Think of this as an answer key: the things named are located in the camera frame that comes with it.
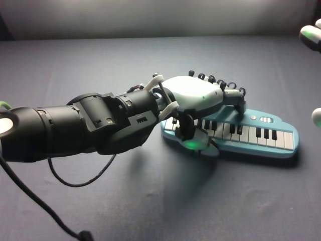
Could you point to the teal toy piano keyboard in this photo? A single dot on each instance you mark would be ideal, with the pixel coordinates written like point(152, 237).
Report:
point(250, 136)

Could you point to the grey table cloth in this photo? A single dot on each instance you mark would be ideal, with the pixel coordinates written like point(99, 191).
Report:
point(160, 200)

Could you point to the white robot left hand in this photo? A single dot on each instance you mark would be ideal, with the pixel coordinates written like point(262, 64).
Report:
point(190, 93)

